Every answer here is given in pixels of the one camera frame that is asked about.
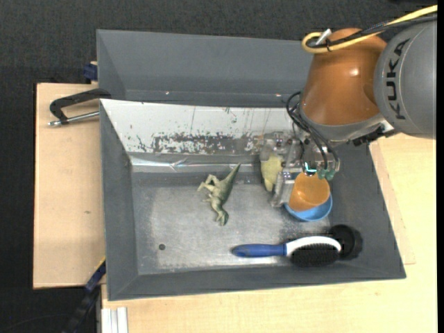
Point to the black round knob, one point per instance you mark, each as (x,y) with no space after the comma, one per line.
(352,243)

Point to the grey metal bin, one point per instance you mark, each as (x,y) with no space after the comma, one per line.
(187,227)

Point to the blue cup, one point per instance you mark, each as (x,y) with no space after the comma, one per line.
(312,215)

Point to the pale yellow oblong thing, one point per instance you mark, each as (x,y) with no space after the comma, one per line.
(270,172)

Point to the orange cup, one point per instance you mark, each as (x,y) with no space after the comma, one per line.
(310,193)

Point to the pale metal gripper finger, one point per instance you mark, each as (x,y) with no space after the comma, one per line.
(284,189)

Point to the blue and white brush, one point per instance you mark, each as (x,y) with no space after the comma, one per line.
(256,250)

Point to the green toy dinosaur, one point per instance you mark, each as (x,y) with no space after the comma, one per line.
(220,193)

